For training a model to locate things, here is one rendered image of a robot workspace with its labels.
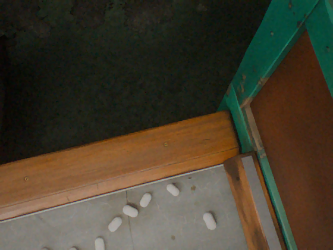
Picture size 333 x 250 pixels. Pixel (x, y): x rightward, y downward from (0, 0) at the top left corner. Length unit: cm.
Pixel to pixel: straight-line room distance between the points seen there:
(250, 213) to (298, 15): 43
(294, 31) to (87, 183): 55
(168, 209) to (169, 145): 14
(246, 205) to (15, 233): 50
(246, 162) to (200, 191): 15
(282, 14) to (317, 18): 9
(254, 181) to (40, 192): 45
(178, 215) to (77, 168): 25
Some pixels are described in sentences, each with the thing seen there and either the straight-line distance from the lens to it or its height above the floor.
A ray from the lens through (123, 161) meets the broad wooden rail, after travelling 89.
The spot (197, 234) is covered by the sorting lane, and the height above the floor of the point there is 74.
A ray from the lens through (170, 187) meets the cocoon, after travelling 89.
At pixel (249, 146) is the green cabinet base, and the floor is 83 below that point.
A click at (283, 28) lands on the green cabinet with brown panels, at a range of 57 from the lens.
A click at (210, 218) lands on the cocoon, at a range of 89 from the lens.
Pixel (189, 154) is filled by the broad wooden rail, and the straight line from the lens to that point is 89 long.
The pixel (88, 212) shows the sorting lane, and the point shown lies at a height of 74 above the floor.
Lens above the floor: 164
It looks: 75 degrees down
